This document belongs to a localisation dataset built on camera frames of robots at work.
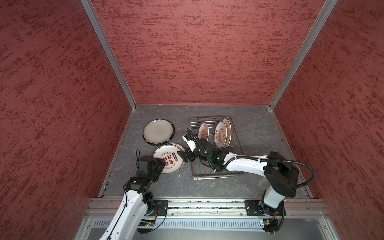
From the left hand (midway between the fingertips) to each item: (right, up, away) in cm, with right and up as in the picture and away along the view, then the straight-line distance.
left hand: (164, 167), depth 84 cm
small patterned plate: (+23, +20, +10) cm, 32 cm away
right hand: (+11, +11, -3) cm, 16 cm away
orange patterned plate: (+36, +19, +8) cm, 41 cm away
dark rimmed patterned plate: (-8, +18, +19) cm, 27 cm away
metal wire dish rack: (+22, -3, +1) cm, 22 cm away
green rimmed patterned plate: (-4, +7, +7) cm, 11 cm away
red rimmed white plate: (+4, +3, +6) cm, 8 cm away
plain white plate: (-8, +19, +19) cm, 28 cm away
